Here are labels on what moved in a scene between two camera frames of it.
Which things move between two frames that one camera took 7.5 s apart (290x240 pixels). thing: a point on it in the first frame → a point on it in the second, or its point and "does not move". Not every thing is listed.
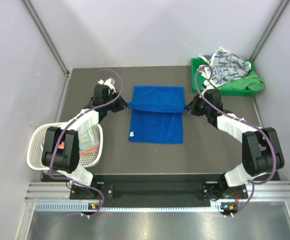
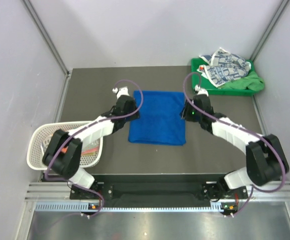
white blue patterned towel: [223, 67] does not move
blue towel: [156, 114] does not move
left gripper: [121, 105] → [135, 115]
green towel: [251, 81] does not move
